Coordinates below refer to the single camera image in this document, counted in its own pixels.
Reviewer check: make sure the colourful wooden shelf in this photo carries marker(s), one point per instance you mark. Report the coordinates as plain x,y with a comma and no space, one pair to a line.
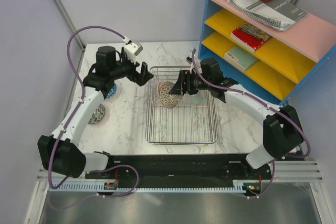
269,48

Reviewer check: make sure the orange patterned glass bowl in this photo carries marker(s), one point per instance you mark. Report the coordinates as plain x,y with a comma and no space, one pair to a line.
159,87

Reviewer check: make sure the blue patterned bowl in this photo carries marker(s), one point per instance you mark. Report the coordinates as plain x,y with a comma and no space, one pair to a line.
112,92

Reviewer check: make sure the metal wire dish rack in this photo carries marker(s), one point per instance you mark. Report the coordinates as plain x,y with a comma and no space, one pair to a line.
185,124

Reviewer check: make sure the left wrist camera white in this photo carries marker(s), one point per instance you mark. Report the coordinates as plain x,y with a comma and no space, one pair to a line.
131,47

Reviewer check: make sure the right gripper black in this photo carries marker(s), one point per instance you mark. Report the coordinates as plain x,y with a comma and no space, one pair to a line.
185,76

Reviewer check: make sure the grey patterned bowl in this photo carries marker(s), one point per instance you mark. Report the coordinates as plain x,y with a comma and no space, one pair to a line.
98,115

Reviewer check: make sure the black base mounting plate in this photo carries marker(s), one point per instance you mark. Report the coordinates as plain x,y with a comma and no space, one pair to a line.
199,170

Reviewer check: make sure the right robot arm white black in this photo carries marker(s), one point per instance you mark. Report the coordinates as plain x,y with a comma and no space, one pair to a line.
281,128

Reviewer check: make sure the red patterned book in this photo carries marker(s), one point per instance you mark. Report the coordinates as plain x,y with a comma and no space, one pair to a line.
249,36

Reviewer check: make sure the aluminium frame rail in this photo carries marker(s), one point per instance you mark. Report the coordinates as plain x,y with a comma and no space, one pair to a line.
285,172

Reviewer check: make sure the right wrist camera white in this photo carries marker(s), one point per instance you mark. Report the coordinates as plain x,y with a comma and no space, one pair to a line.
193,63

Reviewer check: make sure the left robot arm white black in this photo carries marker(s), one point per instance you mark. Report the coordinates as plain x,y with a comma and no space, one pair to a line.
59,152

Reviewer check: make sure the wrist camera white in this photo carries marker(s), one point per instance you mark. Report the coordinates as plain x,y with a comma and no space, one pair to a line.
131,47
193,63

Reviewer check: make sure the spiral bound notebook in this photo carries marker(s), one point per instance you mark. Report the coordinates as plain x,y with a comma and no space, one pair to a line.
241,6

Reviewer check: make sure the grey setup guide booklet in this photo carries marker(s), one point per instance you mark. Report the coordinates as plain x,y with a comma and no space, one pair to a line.
280,10

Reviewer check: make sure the green glass bowl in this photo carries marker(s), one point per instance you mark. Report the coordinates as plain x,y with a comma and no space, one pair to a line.
198,98

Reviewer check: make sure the brown patterned bowl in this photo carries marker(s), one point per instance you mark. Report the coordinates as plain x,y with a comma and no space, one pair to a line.
167,100

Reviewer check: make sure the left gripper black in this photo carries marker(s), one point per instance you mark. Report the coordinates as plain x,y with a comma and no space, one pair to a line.
140,78

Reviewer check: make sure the light blue cable duct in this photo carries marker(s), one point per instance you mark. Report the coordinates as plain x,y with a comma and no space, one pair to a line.
104,187

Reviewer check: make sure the light green book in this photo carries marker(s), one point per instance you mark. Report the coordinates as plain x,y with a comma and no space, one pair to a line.
240,58

